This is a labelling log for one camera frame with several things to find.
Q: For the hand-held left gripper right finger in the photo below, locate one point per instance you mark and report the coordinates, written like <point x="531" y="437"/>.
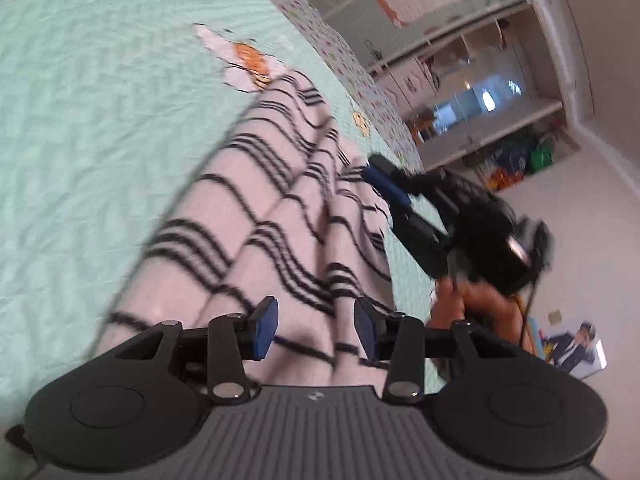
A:
<point x="367" y="330"/>

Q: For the bee print quilted blanket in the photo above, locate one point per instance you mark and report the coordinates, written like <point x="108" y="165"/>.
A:
<point x="100" y="110"/>

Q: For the wall light switch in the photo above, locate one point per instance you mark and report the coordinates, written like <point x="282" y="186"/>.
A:
<point x="556" y="317"/>

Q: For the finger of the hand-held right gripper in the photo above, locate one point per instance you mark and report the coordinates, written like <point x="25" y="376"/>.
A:
<point x="387" y="185"/>
<point x="417" y="240"/>

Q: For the white sliding door wardrobe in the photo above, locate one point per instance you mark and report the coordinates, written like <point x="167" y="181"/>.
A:
<point x="550" y="35"/>

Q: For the person's right hand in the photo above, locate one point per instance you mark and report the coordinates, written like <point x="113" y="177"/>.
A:
<point x="480" y="305"/>

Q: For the green bag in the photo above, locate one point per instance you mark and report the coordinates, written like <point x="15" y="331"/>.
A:
<point x="542" y="157"/>

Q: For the white nightstand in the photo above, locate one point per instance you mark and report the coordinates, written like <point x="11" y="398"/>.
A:
<point x="412" y="82"/>

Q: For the uniformed figure photo board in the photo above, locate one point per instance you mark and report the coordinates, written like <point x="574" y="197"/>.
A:
<point x="575" y="350"/>

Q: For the wooden chair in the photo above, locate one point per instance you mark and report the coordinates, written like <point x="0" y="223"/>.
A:
<point x="424" y="125"/>

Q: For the floral bed sheet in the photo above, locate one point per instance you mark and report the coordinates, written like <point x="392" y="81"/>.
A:
<point x="340" y="55"/>

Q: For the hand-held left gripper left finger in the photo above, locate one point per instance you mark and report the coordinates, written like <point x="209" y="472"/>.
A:
<point x="265" y="327"/>

